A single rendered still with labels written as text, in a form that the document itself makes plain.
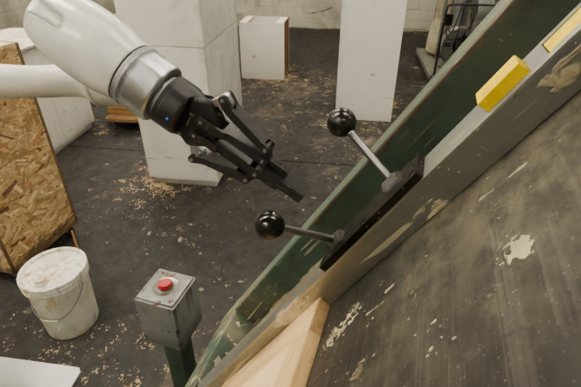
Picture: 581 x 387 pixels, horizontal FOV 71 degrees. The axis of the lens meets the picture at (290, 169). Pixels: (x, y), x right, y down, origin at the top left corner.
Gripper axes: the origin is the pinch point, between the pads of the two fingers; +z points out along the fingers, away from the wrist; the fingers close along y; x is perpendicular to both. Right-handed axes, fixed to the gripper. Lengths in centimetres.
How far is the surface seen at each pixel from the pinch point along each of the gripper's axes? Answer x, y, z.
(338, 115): 0.2, -13.2, 0.5
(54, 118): -204, 242, -184
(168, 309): -11, 63, -3
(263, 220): 10.5, -1.1, 0.4
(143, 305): -11, 68, -9
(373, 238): 6.7, -5.5, 12.6
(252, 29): -445, 169, -126
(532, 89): 6.7, -29.1, 12.5
